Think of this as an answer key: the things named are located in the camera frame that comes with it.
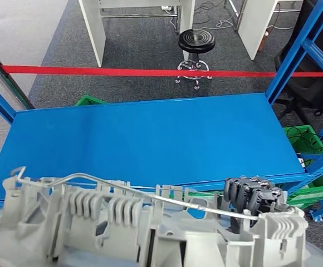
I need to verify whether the black round stool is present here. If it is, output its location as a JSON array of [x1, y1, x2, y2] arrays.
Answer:
[[175, 28, 216, 91]]

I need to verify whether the long grey plastic car part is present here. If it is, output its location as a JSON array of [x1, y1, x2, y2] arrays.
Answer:
[[0, 166, 323, 267]]

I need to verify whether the chrome stanchion post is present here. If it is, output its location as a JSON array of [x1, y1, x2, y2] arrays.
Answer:
[[0, 55, 36, 111]]

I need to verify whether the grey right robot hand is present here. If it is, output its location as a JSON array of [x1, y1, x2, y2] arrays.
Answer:
[[223, 176, 289, 235]]

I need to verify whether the red barrier belt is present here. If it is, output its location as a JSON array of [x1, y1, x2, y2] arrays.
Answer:
[[0, 65, 323, 79]]

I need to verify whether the white panel desk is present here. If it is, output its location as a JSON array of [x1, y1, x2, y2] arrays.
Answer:
[[78, 0, 196, 68], [228, 0, 280, 61]]

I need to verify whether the grey floor cable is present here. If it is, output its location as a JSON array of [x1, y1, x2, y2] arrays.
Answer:
[[193, 1, 235, 31]]

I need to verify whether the black office chair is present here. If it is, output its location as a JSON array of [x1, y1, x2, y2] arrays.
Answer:
[[273, 0, 323, 125]]

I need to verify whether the blue metal shelf rack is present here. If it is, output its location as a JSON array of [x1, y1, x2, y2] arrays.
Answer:
[[0, 0, 323, 223]]

